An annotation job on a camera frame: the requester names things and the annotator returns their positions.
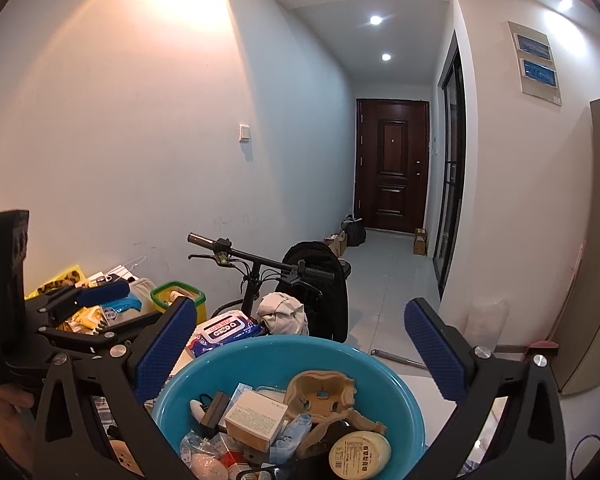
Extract metal rod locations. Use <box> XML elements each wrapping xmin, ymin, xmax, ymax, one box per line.
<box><xmin>370</xmin><ymin>349</ymin><xmax>428</xmax><ymax>368</ymax></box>

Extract black small box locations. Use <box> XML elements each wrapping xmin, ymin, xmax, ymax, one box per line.
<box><xmin>200</xmin><ymin>391</ymin><xmax>231</xmax><ymax>438</ymax></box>

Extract brown entrance door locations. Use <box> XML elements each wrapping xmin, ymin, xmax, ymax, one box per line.
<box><xmin>355</xmin><ymin>99</ymin><xmax>431</xmax><ymax>235</ymax></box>

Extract brown paper pulp tray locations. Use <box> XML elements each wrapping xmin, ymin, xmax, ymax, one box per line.
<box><xmin>285</xmin><ymin>370</ymin><xmax>388</xmax><ymax>456</ymax></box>

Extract blue face masks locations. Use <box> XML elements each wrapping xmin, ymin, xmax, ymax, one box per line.
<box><xmin>270</xmin><ymin>412</ymin><xmax>313</xmax><ymax>466</ymax></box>

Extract person's left hand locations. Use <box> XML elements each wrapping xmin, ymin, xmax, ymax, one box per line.
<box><xmin>0</xmin><ymin>386</ymin><xmax>36</xmax><ymax>457</ymax></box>

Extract black garbage bag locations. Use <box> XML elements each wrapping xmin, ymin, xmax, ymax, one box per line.
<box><xmin>341</xmin><ymin>215</ymin><xmax>367</xmax><ymax>247</ymax></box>

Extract blue wet wipes pack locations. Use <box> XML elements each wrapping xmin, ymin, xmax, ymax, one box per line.
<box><xmin>185</xmin><ymin>310</ymin><xmax>263</xmax><ymax>358</ymax></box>

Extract grey crumpled cloth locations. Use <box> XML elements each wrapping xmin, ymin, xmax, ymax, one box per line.
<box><xmin>257</xmin><ymin>292</ymin><xmax>308</xmax><ymax>336</ymax></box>

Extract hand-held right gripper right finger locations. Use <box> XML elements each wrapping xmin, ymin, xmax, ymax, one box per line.
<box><xmin>404</xmin><ymin>297</ymin><xmax>568</xmax><ymax>480</ymax></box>

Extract white carton box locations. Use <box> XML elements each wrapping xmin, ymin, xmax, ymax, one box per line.
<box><xmin>224</xmin><ymin>390</ymin><xmax>290</xmax><ymax>453</ymax></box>

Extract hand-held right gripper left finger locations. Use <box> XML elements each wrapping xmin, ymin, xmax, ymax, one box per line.
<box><xmin>32</xmin><ymin>296</ymin><xmax>198</xmax><ymax>480</ymax></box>

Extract yellow container green rim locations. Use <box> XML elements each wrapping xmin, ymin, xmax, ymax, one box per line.
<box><xmin>151</xmin><ymin>282</ymin><xmax>207</xmax><ymax>328</ymax></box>

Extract clear plastic bag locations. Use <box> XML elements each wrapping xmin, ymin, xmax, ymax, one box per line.
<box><xmin>180</xmin><ymin>430</ymin><xmax>241</xmax><ymax>480</ymax></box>

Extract black framed glass door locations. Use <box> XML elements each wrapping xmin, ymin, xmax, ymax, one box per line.
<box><xmin>432</xmin><ymin>30</ymin><xmax>467</xmax><ymax>306</ymax></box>

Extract grey refrigerator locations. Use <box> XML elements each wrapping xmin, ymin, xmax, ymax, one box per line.
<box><xmin>550</xmin><ymin>92</ymin><xmax>600</xmax><ymax>396</ymax></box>

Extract blue plastic basin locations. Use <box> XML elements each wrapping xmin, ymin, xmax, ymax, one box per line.
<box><xmin>152</xmin><ymin>335</ymin><xmax>426</xmax><ymax>480</ymax></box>

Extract round jar beige lid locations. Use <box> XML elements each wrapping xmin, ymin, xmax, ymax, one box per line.
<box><xmin>328</xmin><ymin>431</ymin><xmax>392</xmax><ymax>480</ymax></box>

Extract bicycle handlebar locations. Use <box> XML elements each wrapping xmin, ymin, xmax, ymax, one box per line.
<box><xmin>187</xmin><ymin>232</ymin><xmax>352</xmax><ymax>343</ymax></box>

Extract grey wall electrical panel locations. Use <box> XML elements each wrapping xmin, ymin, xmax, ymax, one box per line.
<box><xmin>507</xmin><ymin>21</ymin><xmax>563</xmax><ymax>106</ymax></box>

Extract yellow leopard print bag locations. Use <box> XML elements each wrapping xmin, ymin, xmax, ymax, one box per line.
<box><xmin>25</xmin><ymin>265</ymin><xmax>88</xmax><ymax>301</ymax></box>

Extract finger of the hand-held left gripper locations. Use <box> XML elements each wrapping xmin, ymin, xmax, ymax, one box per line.
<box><xmin>45</xmin><ymin>281</ymin><xmax>131</xmax><ymax>328</ymax></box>
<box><xmin>37</xmin><ymin>311</ymin><xmax>168</xmax><ymax>345</ymax></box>

